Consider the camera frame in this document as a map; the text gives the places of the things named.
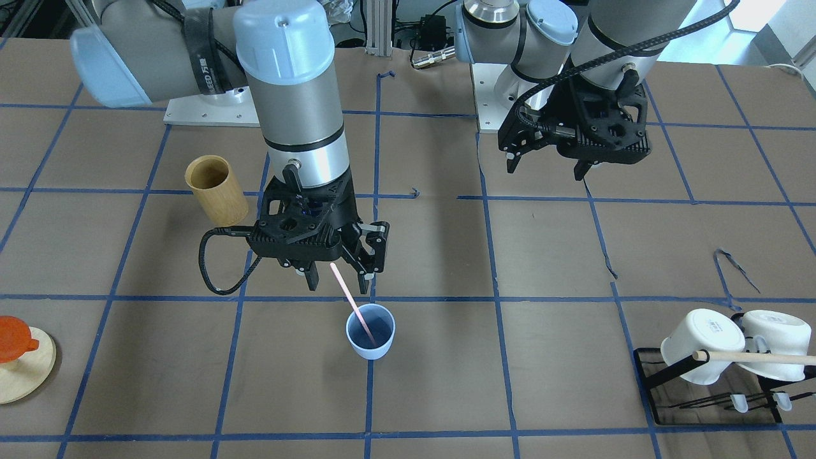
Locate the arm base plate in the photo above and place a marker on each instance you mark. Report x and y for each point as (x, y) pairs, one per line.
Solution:
(488, 99)
(234, 108)

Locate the pink chopstick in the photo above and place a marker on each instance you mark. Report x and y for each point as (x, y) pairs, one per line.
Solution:
(352, 302)

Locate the wooden mug tree stand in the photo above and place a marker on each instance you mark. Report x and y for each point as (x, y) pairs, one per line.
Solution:
(23, 376)

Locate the black wire mug rack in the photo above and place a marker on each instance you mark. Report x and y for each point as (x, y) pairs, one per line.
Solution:
(709, 388)

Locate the white mug upper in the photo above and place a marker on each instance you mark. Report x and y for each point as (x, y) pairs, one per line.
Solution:
(778, 333)

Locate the yellow cylindrical chopstick holder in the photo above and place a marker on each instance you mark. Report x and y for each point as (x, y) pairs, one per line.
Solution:
(215, 186)

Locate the brown paper table cover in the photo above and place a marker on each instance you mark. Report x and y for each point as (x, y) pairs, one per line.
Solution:
(518, 298)

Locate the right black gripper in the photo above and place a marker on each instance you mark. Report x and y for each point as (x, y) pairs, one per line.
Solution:
(348, 208)

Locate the white mug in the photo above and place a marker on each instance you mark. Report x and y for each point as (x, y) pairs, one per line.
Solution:
(778, 333)
(702, 329)

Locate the white mug lower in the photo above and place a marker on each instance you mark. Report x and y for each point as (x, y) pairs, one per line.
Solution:
(702, 329)

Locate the orange hanging mug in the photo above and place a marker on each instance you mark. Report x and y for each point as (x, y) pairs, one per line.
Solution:
(16, 339)

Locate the light blue plastic cup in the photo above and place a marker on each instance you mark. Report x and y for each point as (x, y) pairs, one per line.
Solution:
(380, 322)

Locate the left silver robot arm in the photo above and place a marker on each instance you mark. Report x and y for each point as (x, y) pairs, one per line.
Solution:
(546, 41)

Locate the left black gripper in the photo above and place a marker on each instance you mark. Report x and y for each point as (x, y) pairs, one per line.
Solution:
(547, 107)

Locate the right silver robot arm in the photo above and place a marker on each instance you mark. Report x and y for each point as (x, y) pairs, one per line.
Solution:
(144, 52)

